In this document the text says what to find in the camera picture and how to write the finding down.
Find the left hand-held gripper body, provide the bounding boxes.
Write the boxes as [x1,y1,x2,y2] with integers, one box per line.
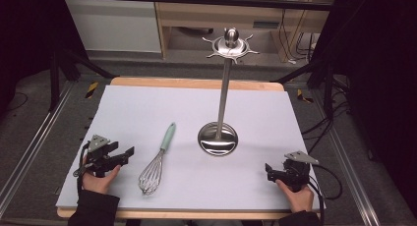
[84,134,120,179]

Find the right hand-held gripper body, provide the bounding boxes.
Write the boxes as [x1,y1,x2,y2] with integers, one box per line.
[280,150,320,193]

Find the person's right hand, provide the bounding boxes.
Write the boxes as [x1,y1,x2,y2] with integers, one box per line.
[275,179,315,214]

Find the person's left hand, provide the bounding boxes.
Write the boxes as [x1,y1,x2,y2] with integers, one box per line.
[81,155,122,196]

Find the yellow black striped tape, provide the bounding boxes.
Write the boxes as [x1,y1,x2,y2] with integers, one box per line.
[85,81,99,100]
[296,88,315,105]

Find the white table mat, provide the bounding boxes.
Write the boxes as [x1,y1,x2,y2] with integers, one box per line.
[55,85,327,211]

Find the black metal stand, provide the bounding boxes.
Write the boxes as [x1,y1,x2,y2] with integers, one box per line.
[48,48,116,113]
[269,58,352,117]

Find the steel utensil stand with hooks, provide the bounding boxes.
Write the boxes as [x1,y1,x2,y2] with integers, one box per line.
[197,27,261,157]

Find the wooden table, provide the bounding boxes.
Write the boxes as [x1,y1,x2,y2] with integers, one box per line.
[56,76,325,221]

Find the white panel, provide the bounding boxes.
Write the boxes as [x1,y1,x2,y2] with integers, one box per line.
[64,0,162,54]

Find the wooden desk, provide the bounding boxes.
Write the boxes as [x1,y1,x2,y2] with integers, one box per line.
[152,0,339,62]

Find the left hand-held gripper black cable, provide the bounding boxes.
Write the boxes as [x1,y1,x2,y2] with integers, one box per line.
[72,141,91,200]

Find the hand-held gripper black cable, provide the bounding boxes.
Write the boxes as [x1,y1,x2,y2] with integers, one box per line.
[72,141,91,200]
[307,163,344,226]

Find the whisk with green handle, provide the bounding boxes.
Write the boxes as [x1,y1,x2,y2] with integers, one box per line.
[137,122,177,197]

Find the right hand-held gripper black cable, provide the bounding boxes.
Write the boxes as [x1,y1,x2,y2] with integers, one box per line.
[307,163,344,226]

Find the metal floor rail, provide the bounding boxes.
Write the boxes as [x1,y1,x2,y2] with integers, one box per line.
[311,87,383,226]
[0,80,77,217]

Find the black floor cables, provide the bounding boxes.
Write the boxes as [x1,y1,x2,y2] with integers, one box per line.
[300,85,353,155]

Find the hanging black cables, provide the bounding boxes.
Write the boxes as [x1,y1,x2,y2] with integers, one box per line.
[277,8,318,65]

